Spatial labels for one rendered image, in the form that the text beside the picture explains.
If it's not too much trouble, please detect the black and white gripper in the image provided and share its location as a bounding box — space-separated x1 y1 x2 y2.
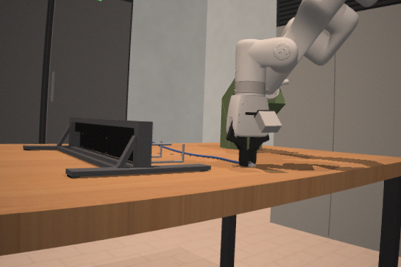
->
226 93 269 167

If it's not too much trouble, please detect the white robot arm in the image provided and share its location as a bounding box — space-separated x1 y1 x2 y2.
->
235 0 359 133

